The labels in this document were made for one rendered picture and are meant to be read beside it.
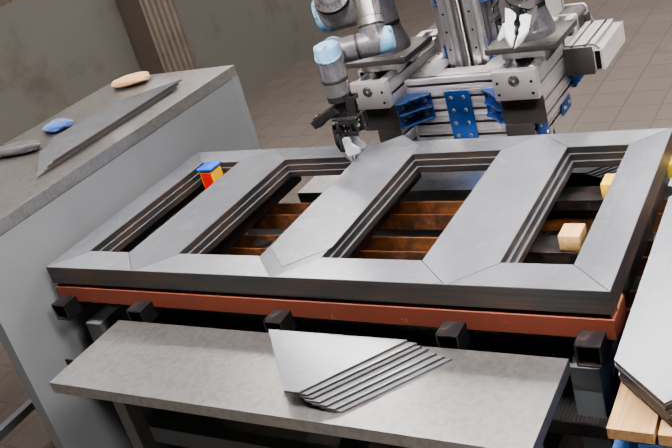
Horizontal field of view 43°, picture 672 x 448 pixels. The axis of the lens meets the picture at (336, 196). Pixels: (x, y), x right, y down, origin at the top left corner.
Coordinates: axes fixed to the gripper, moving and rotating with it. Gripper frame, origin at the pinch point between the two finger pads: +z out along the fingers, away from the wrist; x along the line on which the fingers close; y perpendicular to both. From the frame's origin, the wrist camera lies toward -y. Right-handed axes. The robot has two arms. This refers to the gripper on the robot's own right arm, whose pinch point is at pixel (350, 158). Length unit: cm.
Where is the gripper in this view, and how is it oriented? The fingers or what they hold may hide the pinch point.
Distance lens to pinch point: 252.9
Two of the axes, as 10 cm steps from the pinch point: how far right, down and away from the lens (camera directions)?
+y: 8.5, -0.1, -5.2
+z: 2.5, 8.8, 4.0
